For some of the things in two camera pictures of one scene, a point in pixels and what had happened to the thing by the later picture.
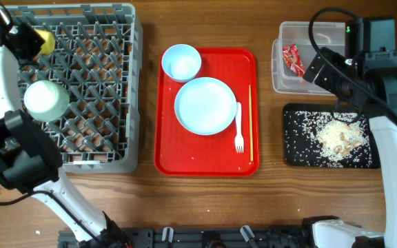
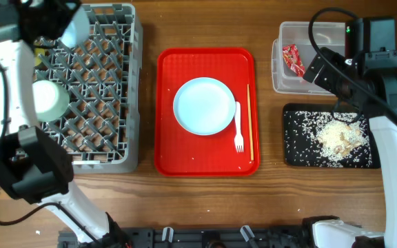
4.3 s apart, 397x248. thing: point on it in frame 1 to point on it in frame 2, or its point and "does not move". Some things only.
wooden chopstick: [251, 123] does not move
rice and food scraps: [327, 139] does not move
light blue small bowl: [181, 63] to [77, 35]
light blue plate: [205, 106] does not move
